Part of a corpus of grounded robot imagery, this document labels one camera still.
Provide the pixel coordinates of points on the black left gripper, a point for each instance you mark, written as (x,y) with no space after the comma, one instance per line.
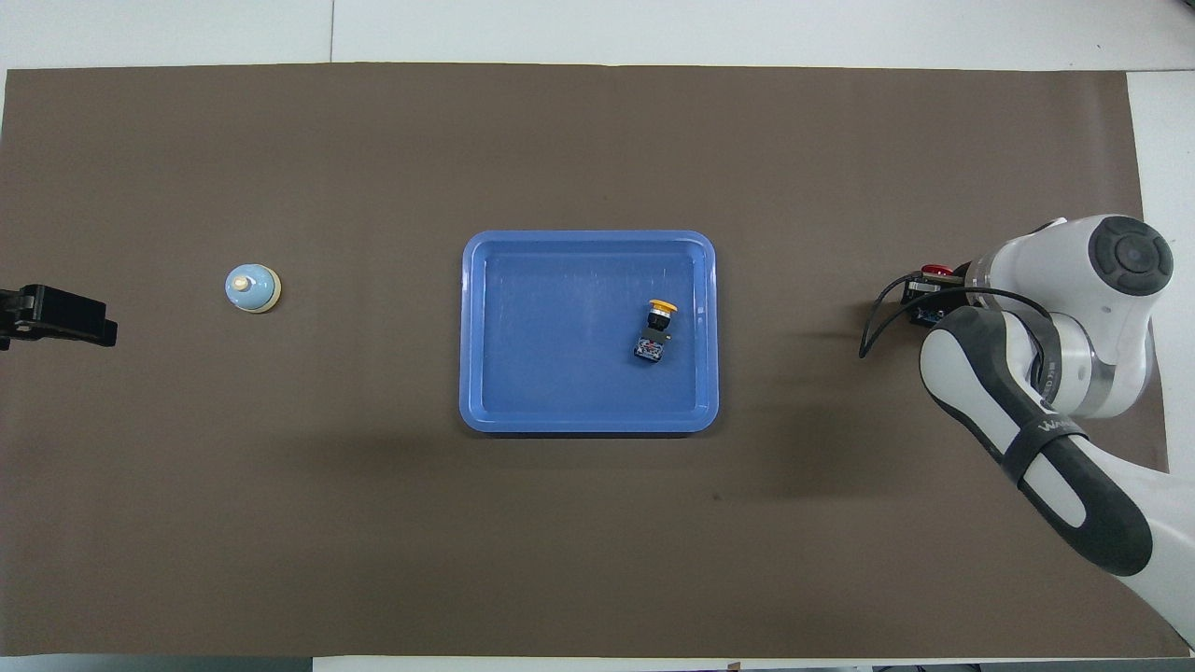
(58,313)

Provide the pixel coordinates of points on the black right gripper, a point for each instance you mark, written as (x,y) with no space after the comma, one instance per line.
(913,291)

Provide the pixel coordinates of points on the red cap push button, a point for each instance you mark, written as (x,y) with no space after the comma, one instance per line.
(938,271)

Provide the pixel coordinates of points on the yellow cap push button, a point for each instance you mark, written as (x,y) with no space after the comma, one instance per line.
(653,331)

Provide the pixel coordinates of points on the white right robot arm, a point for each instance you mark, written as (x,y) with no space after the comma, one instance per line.
(1120,308)

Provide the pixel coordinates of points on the light blue service bell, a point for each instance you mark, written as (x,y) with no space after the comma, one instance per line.
(250,291)

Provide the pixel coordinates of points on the blue plastic tray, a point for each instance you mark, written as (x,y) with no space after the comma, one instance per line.
(560,327)

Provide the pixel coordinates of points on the brown table mat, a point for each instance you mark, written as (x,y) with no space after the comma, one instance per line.
(373,513)

